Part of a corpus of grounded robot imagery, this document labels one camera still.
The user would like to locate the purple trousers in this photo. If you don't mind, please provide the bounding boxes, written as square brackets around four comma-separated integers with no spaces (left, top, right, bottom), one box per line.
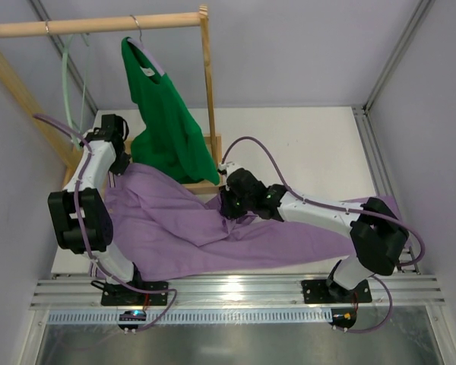
[87,162,402,281]

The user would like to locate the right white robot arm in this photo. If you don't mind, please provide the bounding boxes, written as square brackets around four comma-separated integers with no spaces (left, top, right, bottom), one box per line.
[218,163,409,303]

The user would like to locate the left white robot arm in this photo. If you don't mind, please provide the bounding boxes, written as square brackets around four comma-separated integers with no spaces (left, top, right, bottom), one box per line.
[35,114,146,297]

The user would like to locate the purple clothes hanger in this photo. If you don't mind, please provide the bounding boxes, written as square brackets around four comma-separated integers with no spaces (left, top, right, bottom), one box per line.
[128,14,165,77]

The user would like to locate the mint green clothes hanger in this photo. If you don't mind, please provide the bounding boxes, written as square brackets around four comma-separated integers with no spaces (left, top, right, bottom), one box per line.
[59,33,90,134]

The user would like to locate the wooden clothes rack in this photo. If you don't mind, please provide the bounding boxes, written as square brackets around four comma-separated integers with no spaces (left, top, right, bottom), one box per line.
[0,4,225,198]

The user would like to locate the green t-shirt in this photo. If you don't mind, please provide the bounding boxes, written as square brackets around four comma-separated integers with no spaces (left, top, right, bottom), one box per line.
[121,37,220,185]

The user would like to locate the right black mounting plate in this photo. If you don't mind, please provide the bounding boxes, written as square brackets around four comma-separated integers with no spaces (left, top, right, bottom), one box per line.
[301,279,372,304]

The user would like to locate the black mounting plate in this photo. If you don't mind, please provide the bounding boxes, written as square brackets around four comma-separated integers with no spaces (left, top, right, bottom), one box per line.
[90,281,169,306]
[301,279,372,304]

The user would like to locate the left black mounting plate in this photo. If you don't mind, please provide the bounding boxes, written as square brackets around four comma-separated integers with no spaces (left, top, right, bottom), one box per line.
[90,281,169,306]

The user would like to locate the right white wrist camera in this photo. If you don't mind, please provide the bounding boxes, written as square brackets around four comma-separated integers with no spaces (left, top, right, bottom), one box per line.
[217,161,242,176]

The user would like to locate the slotted cable duct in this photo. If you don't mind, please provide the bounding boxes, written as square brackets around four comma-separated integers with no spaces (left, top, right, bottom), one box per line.
[47,307,332,325]

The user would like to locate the aluminium frame post right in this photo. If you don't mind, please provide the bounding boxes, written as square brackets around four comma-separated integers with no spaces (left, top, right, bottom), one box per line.
[352,1,435,275]

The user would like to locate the aluminium frame post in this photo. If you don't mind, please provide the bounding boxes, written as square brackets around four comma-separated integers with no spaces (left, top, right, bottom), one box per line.
[29,0,99,117]
[352,1,435,275]

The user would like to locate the aluminium frame post left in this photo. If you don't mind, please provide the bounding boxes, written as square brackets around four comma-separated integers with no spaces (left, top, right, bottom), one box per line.
[29,0,99,117]

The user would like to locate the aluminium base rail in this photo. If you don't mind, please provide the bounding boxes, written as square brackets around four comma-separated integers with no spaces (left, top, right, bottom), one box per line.
[30,272,445,309]

